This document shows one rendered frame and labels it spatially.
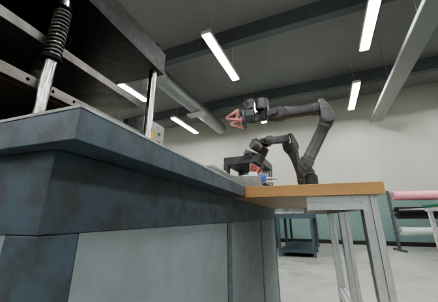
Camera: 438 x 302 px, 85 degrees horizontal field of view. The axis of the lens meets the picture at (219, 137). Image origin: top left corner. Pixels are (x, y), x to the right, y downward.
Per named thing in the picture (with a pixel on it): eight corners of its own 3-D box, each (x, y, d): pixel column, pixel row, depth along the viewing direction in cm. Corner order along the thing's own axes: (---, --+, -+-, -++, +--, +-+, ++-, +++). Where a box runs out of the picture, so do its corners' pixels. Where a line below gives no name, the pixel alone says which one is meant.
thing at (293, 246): (320, 246, 589) (315, 208, 619) (317, 258, 424) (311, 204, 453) (291, 245, 616) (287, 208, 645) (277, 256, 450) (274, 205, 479)
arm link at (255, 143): (256, 146, 141) (260, 129, 147) (247, 149, 148) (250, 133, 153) (270, 154, 146) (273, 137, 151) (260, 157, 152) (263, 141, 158)
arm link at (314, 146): (295, 168, 111) (324, 108, 116) (295, 171, 117) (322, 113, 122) (308, 174, 109) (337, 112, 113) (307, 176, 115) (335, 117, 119)
